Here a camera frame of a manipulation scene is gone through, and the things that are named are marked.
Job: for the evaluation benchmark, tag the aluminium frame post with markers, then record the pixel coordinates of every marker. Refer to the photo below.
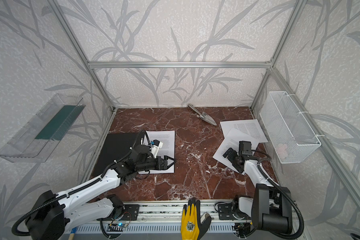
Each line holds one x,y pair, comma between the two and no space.
58,13

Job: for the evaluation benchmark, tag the blank-side paper sheet right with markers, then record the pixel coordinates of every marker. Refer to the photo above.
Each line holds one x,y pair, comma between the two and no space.
232,141

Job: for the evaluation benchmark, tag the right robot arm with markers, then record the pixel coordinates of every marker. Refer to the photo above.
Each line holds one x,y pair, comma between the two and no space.
268,209

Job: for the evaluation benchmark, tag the white wire mesh basket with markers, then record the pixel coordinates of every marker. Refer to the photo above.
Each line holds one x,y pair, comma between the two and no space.
286,124

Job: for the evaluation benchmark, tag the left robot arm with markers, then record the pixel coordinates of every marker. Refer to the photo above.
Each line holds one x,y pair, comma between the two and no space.
55,214

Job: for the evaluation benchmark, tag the blue trowel wooden handle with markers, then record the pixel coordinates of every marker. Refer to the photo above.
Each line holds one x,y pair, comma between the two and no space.
72,234

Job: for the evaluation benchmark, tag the printed paper sheet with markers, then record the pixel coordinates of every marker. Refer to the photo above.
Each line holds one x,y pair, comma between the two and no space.
168,149
249,127

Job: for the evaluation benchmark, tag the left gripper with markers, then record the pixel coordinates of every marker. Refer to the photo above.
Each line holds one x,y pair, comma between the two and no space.
160,163

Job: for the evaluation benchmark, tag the pink object in basket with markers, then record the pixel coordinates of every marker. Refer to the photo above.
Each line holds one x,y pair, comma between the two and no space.
282,151

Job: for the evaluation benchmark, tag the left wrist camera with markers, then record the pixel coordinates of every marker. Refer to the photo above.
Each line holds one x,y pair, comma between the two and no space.
152,147

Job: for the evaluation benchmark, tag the green circuit board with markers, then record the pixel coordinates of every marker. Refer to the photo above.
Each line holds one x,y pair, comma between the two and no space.
117,227

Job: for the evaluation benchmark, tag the black file folder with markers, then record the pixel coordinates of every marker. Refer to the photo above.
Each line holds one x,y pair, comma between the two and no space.
115,147

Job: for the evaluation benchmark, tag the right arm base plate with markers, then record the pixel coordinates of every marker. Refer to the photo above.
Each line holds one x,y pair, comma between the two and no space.
224,210

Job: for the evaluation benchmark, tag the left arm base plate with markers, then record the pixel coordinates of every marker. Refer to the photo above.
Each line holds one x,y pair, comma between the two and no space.
130,212

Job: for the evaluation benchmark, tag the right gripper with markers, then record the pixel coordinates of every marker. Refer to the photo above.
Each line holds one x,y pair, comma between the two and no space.
234,155

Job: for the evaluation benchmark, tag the silver metal trowel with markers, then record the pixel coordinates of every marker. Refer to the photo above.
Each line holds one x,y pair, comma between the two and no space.
202,115

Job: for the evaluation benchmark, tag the clear plastic wall tray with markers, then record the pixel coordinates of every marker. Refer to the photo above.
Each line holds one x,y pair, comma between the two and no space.
36,141

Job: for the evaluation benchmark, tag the yellow black work glove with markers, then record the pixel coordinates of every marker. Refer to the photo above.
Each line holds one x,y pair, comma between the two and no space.
193,225

